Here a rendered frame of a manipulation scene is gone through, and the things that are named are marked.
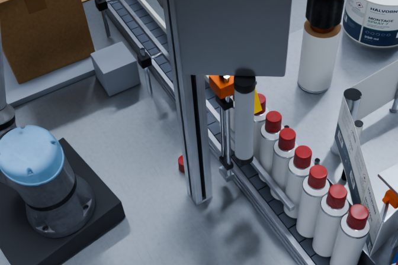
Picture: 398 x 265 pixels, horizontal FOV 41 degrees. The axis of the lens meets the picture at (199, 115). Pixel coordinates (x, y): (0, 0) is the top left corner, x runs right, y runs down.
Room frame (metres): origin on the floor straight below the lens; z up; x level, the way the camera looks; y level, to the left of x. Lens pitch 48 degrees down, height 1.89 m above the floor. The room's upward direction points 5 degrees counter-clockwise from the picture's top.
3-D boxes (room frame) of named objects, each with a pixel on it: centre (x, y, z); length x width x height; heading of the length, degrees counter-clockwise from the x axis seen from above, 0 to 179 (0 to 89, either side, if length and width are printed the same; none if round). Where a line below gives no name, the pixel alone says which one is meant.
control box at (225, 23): (0.68, -0.07, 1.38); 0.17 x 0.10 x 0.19; 81
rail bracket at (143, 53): (1.07, 0.11, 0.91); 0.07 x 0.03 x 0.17; 116
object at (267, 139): (0.71, -0.15, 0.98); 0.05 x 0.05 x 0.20
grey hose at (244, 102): (0.62, -0.08, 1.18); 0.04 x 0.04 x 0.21
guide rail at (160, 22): (1.09, 0.00, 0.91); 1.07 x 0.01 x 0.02; 26
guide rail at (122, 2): (1.05, 0.06, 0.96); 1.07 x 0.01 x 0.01; 26
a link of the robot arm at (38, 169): (0.67, 0.34, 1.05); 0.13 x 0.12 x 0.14; 58
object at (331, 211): (0.52, -0.24, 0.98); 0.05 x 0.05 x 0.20
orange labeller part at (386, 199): (0.49, -0.32, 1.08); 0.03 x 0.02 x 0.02; 26
